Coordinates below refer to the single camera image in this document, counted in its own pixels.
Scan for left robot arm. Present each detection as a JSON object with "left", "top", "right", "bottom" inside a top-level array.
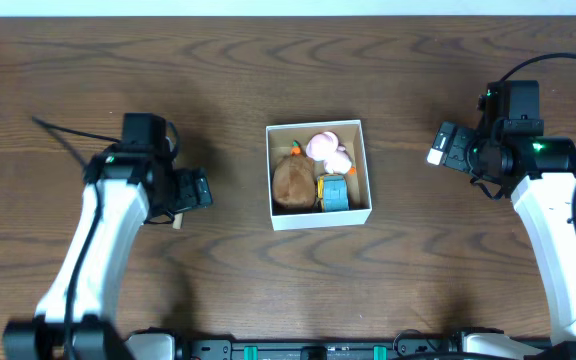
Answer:
[{"left": 2, "top": 113, "right": 213, "bottom": 359}]

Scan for pig face rattle drum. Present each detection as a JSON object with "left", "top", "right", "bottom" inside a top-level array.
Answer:
[{"left": 172, "top": 213, "right": 184, "bottom": 230}]

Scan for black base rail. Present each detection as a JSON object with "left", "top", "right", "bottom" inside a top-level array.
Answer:
[{"left": 125, "top": 327, "right": 554, "bottom": 360}]

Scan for white cardboard box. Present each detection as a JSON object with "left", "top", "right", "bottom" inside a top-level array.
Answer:
[{"left": 265, "top": 119, "right": 372, "bottom": 231}]

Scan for white pink plush duck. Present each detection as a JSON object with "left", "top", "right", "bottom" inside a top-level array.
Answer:
[{"left": 306, "top": 131, "right": 356, "bottom": 175}]

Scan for yellow grey toy truck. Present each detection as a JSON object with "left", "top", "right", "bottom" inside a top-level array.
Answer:
[{"left": 317, "top": 174, "right": 350, "bottom": 212}]

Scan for brown plush capybara toy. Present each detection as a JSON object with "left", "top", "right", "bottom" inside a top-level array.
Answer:
[{"left": 271, "top": 140, "right": 316, "bottom": 211}]

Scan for left black cable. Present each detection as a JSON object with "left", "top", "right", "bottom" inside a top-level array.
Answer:
[{"left": 30, "top": 115, "right": 182, "bottom": 360}]

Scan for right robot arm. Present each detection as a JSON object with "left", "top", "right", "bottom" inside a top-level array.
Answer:
[{"left": 427, "top": 80, "right": 576, "bottom": 359}]

